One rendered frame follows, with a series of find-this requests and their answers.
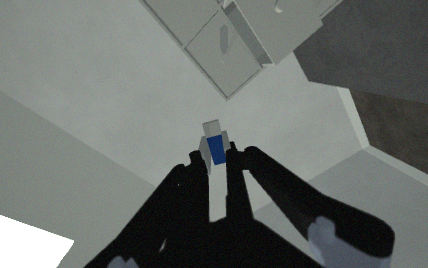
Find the white small chest of drawers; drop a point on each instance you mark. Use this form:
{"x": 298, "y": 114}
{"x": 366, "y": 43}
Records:
{"x": 218, "y": 8}

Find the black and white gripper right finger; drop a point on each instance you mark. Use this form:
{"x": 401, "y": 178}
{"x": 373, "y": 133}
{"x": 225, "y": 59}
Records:
{"x": 339, "y": 235}

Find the blue and white eraser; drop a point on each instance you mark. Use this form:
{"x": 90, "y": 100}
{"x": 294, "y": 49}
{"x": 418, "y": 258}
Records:
{"x": 213, "y": 135}

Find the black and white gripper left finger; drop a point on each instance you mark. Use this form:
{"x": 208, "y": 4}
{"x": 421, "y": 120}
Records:
{"x": 141, "y": 239}

